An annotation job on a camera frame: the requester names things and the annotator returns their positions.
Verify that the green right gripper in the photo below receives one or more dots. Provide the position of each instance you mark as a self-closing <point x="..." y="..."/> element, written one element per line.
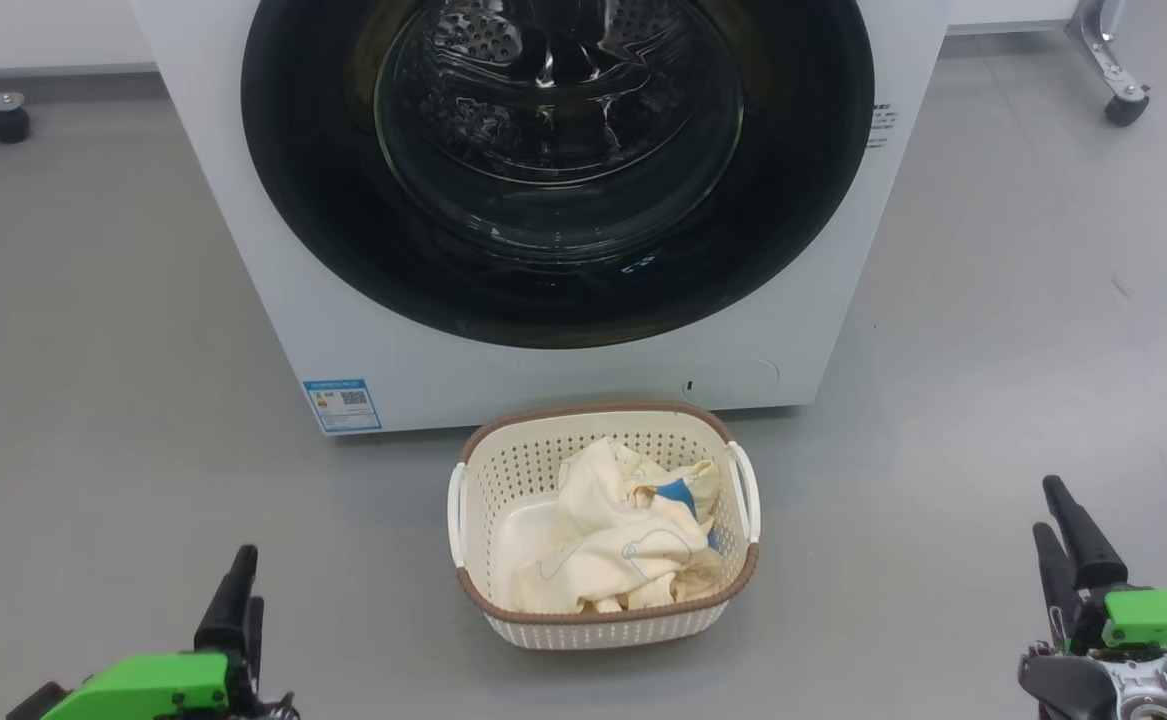
<point x="1163" y="620"/>

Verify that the cream perforated laundry basket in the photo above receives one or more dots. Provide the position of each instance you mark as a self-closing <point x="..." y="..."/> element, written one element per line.
<point x="523" y="470"/>

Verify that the metal leg with black caster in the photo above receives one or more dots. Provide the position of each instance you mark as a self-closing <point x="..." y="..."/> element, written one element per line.
<point x="1126" y="108"/>

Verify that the white front-load washing machine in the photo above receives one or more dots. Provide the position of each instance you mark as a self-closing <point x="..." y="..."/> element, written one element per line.
<point x="343" y="340"/>

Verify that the blue energy label sticker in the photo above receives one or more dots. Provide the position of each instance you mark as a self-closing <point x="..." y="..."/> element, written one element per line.
<point x="343" y="405"/>

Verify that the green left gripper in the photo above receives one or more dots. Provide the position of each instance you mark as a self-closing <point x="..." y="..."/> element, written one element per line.
<point x="143" y="685"/>

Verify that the round white filter flap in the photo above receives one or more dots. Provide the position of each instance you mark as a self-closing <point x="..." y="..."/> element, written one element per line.
<point x="743" y="382"/>

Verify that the dark round glass washer door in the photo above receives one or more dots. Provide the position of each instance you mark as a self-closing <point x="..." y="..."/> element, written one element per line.
<point x="323" y="200"/>

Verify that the white partition panel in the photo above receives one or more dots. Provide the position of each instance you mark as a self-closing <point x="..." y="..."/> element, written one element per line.
<point x="43" y="30"/>
<point x="1013" y="12"/>

